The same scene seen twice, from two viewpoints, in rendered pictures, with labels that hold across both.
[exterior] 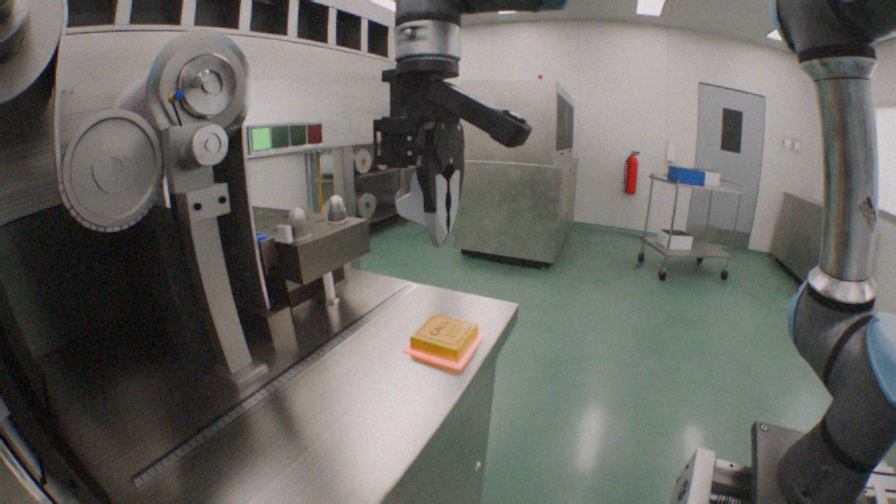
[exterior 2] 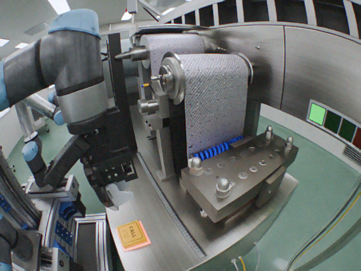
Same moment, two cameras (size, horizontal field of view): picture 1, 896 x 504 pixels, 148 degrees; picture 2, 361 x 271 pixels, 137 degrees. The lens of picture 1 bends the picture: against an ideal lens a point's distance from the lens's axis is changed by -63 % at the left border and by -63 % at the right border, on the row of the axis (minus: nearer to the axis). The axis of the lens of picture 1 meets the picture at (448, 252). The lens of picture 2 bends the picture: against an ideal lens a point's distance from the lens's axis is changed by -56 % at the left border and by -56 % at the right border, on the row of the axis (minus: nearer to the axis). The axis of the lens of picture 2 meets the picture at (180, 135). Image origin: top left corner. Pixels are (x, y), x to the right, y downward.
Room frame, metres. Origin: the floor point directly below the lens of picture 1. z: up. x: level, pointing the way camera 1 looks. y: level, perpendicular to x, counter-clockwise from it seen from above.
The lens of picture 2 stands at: (0.63, -0.05, 1.32)
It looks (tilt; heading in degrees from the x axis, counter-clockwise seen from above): 29 degrees down; 128
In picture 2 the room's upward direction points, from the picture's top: 4 degrees counter-clockwise
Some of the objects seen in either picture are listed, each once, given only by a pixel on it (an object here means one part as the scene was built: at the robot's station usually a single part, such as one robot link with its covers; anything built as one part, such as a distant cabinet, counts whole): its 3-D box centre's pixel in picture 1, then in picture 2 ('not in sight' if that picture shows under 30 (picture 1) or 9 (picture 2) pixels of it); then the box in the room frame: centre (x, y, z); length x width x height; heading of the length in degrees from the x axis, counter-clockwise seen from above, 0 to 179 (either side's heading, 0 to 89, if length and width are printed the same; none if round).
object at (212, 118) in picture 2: (211, 184); (219, 119); (0.46, 0.37, 1.12); 0.23 x 0.01 x 0.18; 64
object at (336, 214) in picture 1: (336, 208); (223, 185); (0.55, 0.19, 1.05); 0.04 x 0.04 x 0.04
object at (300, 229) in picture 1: (297, 222); (196, 164); (0.46, 0.22, 1.05); 0.04 x 0.04 x 0.04
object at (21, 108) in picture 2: not in sight; (23, 116); (-0.44, -0.15, 1.19); 0.15 x 0.12 x 0.55; 168
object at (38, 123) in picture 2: not in sight; (36, 116); (-4.49, -0.13, 0.51); 0.91 x 0.58 x 1.02; 178
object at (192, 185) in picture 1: (210, 263); (159, 140); (0.30, 0.26, 1.05); 0.06 x 0.05 x 0.31; 64
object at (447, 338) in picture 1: (444, 336); (131, 234); (0.39, 0.00, 0.91); 0.07 x 0.07 x 0.02; 64
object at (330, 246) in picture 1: (265, 234); (251, 165); (0.58, 0.35, 1.00); 0.40 x 0.16 x 0.06; 64
